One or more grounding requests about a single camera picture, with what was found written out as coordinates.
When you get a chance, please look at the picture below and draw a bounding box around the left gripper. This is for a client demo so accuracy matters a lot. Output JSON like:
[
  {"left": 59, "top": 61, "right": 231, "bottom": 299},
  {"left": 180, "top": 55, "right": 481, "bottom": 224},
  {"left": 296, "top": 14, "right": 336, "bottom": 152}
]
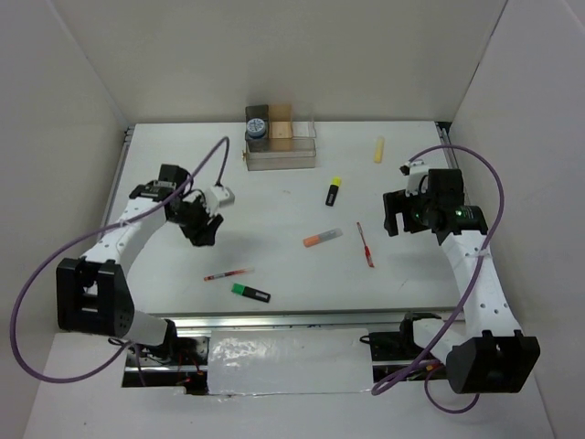
[{"left": 169, "top": 192, "right": 224, "bottom": 248}]

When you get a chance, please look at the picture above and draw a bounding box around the clear red pen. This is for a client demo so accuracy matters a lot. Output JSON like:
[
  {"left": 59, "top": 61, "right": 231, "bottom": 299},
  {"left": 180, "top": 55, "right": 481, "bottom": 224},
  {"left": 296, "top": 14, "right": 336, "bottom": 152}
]
[{"left": 203, "top": 267, "right": 254, "bottom": 282}]

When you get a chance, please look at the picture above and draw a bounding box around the red gel pen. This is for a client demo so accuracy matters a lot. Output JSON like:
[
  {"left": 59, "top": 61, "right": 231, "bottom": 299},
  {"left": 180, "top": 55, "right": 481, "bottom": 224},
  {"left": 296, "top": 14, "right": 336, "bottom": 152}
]
[{"left": 356, "top": 221, "right": 375, "bottom": 268}]

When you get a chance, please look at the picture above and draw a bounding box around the orange grey highlighter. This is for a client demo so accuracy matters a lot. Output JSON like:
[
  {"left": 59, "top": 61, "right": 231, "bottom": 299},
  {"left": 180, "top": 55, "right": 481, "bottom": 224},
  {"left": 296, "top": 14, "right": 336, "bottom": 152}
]
[{"left": 303, "top": 228, "right": 343, "bottom": 248}]

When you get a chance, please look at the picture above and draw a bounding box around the blue tape roll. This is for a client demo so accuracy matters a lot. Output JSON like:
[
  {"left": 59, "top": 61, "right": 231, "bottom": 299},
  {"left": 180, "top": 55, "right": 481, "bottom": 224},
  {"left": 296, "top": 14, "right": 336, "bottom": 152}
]
[{"left": 245, "top": 117, "right": 270, "bottom": 141}]

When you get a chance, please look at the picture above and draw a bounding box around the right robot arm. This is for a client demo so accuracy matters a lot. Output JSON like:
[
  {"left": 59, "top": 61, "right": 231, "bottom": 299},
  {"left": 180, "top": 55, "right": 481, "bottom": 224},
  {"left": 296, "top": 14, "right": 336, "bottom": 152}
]
[{"left": 383, "top": 161, "right": 540, "bottom": 394}]

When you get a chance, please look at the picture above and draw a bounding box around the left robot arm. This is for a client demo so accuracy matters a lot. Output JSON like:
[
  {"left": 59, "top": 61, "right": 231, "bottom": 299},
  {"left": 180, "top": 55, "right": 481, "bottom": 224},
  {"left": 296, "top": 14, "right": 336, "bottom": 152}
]
[{"left": 56, "top": 165, "right": 235, "bottom": 365}]

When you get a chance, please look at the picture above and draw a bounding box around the green black highlighter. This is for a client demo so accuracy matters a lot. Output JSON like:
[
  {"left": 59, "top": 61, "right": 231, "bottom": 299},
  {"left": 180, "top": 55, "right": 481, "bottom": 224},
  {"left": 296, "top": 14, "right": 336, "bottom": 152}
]
[{"left": 231, "top": 284, "right": 271, "bottom": 303}]

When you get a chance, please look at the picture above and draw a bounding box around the yellow black highlighter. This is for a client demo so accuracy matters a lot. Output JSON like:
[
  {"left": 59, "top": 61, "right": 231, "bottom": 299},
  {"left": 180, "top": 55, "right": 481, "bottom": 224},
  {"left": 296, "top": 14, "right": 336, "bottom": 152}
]
[{"left": 324, "top": 177, "right": 342, "bottom": 207}]

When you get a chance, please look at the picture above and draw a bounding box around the clear plastic organizer tray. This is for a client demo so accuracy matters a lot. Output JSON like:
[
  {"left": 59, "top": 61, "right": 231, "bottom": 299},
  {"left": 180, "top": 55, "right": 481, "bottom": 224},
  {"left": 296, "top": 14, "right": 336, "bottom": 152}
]
[{"left": 242, "top": 103, "right": 317, "bottom": 171}]

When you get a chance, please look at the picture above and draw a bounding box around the dark grey compartment box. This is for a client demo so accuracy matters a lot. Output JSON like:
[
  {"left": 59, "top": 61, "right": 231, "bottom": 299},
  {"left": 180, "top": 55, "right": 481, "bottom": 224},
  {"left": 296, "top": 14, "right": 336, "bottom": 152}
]
[{"left": 245, "top": 104, "right": 270, "bottom": 153}]

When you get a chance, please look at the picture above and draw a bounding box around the white cover panel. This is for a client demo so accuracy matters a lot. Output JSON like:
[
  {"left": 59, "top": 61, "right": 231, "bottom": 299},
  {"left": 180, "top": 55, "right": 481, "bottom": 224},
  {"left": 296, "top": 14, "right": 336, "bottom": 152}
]
[{"left": 207, "top": 328, "right": 373, "bottom": 396}]

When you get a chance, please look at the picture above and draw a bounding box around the tan compartment box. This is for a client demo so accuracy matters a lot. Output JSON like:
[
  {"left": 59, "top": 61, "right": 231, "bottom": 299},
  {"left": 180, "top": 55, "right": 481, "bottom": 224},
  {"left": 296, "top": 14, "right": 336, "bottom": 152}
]
[{"left": 269, "top": 103, "right": 293, "bottom": 152}]

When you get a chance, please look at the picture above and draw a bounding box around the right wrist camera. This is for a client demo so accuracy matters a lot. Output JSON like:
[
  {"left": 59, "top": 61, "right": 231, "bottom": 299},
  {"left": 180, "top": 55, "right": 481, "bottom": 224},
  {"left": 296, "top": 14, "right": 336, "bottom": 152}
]
[{"left": 399, "top": 160, "right": 430, "bottom": 197}]

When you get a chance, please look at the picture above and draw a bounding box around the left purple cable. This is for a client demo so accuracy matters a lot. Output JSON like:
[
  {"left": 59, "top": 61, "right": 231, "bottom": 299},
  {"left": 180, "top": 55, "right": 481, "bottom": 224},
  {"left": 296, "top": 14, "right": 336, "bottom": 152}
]
[{"left": 9, "top": 135, "right": 231, "bottom": 383}]

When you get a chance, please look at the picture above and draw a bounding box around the purple cable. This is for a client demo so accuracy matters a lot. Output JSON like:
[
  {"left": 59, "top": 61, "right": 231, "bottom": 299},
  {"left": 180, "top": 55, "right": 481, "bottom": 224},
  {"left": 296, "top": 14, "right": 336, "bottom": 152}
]
[
  {"left": 370, "top": 145, "right": 505, "bottom": 414},
  {"left": 9, "top": 135, "right": 231, "bottom": 383}
]

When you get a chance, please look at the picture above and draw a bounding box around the aluminium frame rail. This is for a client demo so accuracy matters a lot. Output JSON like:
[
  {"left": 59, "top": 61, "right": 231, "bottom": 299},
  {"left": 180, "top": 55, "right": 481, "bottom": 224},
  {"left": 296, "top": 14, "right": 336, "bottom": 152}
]
[{"left": 109, "top": 122, "right": 459, "bottom": 330}]

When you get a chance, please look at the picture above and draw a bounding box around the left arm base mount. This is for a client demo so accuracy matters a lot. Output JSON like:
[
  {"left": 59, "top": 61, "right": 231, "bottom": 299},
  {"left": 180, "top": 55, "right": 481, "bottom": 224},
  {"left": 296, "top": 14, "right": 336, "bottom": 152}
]
[{"left": 121, "top": 336, "right": 210, "bottom": 396}]

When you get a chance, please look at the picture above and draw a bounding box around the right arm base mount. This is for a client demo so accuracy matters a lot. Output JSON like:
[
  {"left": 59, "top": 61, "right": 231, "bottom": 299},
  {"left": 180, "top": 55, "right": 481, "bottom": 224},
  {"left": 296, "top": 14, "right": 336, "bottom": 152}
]
[{"left": 359, "top": 312, "right": 440, "bottom": 383}]

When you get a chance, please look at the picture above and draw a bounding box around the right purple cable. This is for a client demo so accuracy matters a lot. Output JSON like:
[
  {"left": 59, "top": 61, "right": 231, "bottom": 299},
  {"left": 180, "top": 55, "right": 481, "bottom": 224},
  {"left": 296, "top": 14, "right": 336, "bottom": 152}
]
[{"left": 370, "top": 145, "right": 505, "bottom": 414}]

